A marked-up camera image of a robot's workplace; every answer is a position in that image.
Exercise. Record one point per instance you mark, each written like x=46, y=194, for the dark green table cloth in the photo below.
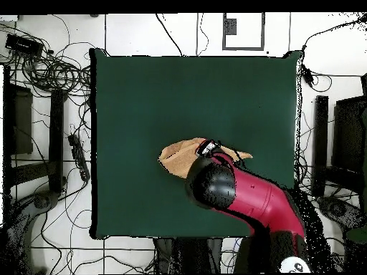
x=157, y=100

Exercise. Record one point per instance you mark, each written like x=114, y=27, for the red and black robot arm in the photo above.
x=252, y=197

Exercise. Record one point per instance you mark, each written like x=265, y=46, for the black power strip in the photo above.
x=78, y=157

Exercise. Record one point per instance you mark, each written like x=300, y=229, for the grey square floor marker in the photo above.
x=262, y=34

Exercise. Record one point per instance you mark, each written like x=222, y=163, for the tan terry towel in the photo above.
x=177, y=160

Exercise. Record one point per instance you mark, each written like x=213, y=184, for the flat black box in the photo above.
x=24, y=45

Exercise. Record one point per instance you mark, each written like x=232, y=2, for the black metal frame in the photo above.
x=56, y=137
x=321, y=143

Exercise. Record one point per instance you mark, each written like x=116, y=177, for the black stand base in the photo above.
x=40, y=200
x=341, y=212

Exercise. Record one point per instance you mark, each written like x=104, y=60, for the black plug adapter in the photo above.
x=307, y=76

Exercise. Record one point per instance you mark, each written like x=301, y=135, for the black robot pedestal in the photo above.
x=189, y=255

